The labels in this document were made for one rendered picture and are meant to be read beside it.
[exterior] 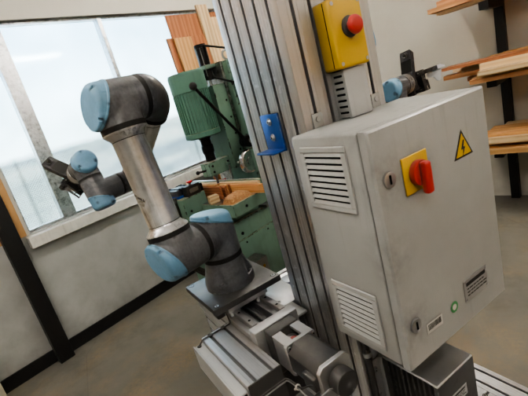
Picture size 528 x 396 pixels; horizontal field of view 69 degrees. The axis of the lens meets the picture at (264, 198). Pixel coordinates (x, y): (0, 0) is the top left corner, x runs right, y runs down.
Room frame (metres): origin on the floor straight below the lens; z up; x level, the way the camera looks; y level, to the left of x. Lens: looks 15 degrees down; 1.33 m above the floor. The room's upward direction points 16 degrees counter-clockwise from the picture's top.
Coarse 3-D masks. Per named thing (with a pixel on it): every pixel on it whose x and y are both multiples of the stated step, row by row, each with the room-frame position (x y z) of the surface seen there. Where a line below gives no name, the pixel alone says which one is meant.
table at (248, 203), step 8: (264, 192) 1.75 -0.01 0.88; (248, 200) 1.68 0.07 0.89; (256, 200) 1.71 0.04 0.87; (264, 200) 1.74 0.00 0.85; (208, 208) 1.75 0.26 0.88; (216, 208) 1.71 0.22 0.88; (224, 208) 1.67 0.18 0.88; (232, 208) 1.63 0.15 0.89; (240, 208) 1.64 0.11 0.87; (248, 208) 1.67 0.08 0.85; (232, 216) 1.64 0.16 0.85
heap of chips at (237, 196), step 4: (232, 192) 1.70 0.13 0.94; (236, 192) 1.69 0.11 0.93; (240, 192) 1.69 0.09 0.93; (244, 192) 1.70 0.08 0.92; (248, 192) 1.71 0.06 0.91; (228, 196) 1.68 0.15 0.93; (232, 196) 1.67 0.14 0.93; (236, 196) 1.67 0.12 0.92; (240, 196) 1.67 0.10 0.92; (244, 196) 1.69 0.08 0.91; (224, 200) 1.68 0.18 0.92; (228, 200) 1.66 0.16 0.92; (232, 200) 1.65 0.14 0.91; (236, 200) 1.65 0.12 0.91; (240, 200) 1.66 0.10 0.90; (220, 204) 1.69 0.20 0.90; (224, 204) 1.67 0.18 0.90; (228, 204) 1.65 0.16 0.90; (232, 204) 1.64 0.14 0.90
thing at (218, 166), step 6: (222, 156) 1.97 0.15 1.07; (228, 156) 1.96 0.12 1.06; (210, 162) 1.90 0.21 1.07; (216, 162) 1.91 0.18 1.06; (222, 162) 1.93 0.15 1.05; (204, 168) 1.90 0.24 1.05; (210, 168) 1.88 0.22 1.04; (216, 168) 1.90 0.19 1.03; (222, 168) 1.92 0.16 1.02; (228, 168) 1.95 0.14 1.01; (204, 174) 1.91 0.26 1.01; (210, 174) 1.88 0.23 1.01; (216, 174) 1.89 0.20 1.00
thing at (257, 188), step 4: (232, 184) 1.87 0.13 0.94; (236, 184) 1.84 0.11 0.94; (240, 184) 1.81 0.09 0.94; (244, 184) 1.79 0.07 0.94; (248, 184) 1.77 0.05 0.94; (252, 184) 1.75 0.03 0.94; (256, 184) 1.72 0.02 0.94; (260, 184) 1.70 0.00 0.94; (232, 188) 1.85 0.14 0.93; (236, 188) 1.82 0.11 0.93; (240, 188) 1.80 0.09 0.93; (244, 188) 1.78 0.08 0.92; (248, 188) 1.76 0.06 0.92; (252, 188) 1.74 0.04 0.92; (256, 188) 1.72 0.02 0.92; (260, 188) 1.70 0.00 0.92; (252, 192) 1.74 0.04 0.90; (256, 192) 1.73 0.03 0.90
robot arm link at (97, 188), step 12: (84, 180) 1.22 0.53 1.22; (96, 180) 1.23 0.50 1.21; (108, 180) 1.25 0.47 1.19; (120, 180) 1.27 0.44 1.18; (84, 192) 1.23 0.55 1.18; (96, 192) 1.21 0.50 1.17; (108, 192) 1.23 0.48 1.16; (120, 192) 1.27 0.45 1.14; (96, 204) 1.20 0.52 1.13; (108, 204) 1.21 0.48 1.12
